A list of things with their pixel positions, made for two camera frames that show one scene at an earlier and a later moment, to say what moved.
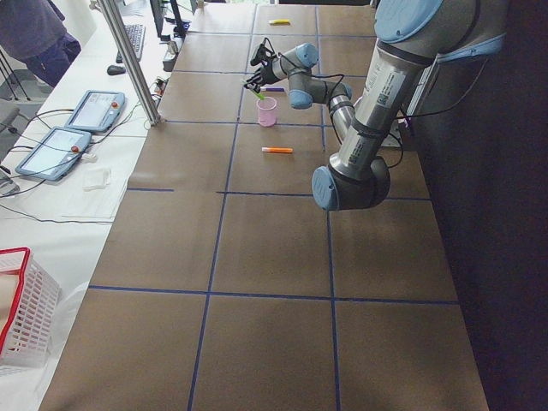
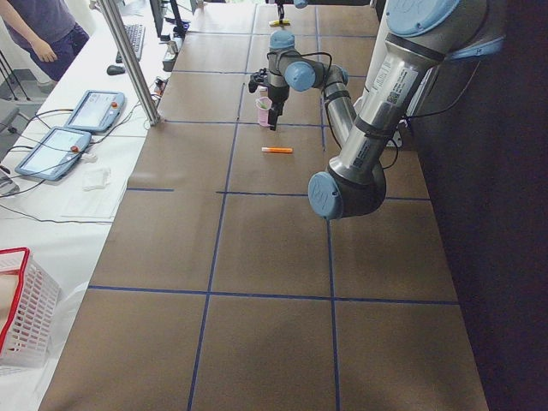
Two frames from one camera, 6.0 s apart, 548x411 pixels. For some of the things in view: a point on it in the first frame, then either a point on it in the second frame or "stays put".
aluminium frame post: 112,16 stays put
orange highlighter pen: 277,150 stays put
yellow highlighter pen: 280,21 stays put
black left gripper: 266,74 → 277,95
